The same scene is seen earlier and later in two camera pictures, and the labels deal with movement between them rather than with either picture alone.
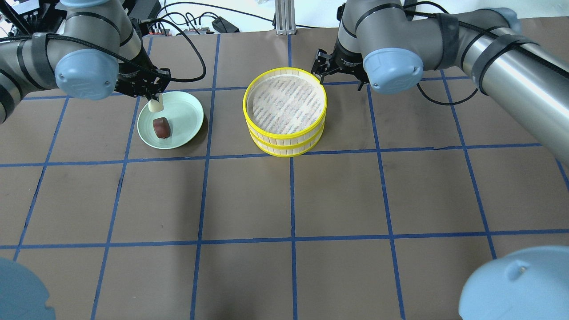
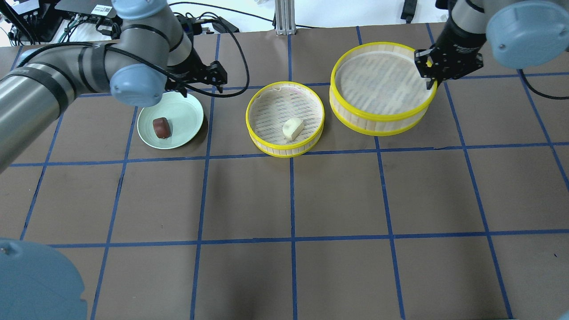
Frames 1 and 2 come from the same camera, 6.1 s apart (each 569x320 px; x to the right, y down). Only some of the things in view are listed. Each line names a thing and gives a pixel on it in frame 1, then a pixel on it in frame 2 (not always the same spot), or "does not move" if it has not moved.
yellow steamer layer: x=284 y=102 → x=376 y=89
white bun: x=155 y=106 → x=292 y=128
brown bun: x=162 y=127 does not move
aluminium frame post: x=284 y=14 does not move
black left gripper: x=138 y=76 → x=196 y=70
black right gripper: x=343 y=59 → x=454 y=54
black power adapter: x=223 y=26 does not move
